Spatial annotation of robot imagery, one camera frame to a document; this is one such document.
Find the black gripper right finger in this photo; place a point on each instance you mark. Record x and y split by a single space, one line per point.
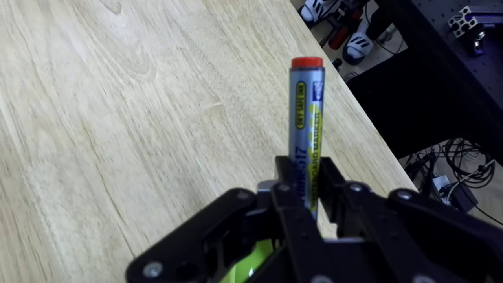
331 187

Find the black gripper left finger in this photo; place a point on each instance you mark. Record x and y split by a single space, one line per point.
287 188

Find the blue marker with red cap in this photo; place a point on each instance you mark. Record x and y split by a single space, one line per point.
307 80

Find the white and black shoe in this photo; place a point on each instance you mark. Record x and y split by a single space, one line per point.
358 47

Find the black perforated breadboard table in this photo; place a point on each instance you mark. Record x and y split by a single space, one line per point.
435 89

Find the silver aluminium extrusion piece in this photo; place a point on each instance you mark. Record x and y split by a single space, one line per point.
463 22

